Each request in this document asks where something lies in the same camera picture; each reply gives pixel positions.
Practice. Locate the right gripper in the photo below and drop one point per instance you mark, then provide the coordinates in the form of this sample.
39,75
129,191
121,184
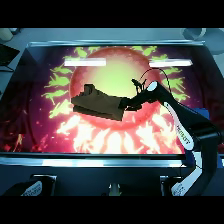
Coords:
132,102

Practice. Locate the brown shirt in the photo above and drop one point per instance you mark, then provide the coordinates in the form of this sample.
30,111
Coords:
98,103

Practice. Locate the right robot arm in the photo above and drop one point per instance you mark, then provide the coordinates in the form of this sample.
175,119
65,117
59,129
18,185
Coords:
186,130

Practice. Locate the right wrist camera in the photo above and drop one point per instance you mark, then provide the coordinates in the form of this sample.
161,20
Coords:
138,85

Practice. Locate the silver frame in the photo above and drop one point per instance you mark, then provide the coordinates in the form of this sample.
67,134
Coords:
100,162

